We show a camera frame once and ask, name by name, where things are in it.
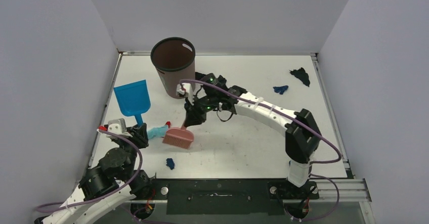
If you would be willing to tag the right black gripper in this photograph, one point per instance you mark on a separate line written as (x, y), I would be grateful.
(195, 112)

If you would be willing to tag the dark blue scrap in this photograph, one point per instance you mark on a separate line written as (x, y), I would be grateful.
(280, 89)
(170, 163)

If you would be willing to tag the dark blue scrap front left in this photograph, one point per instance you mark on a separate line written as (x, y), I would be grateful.
(170, 163)

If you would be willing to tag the pink hand brush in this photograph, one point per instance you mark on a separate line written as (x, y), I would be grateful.
(178, 137)

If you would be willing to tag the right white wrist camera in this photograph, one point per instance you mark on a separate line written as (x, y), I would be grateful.
(185, 90)

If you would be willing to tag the dark blue scrap right side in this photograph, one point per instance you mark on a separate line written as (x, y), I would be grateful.
(280, 89)

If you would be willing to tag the blue plastic dustpan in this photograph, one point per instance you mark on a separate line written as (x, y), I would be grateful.
(133, 99)

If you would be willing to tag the black crumpled paper scrap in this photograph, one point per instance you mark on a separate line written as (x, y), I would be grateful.
(220, 81)

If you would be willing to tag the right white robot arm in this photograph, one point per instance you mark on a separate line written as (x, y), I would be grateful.
(299, 128)

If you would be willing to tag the black paper scrap near bin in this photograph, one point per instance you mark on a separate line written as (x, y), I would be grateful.
(200, 76)

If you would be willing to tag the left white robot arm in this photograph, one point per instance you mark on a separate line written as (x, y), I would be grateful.
(116, 178)

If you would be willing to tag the black paper scrap far corner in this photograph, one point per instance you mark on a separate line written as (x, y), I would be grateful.
(302, 75)

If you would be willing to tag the light blue paper scrap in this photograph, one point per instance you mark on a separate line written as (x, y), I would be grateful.
(157, 132)

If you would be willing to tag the brown cylindrical waste bin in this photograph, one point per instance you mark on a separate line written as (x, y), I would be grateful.
(173, 59)

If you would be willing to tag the aluminium frame rail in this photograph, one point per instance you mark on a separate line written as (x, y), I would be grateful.
(342, 190)

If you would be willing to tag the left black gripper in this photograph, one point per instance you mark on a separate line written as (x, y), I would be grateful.
(139, 134)

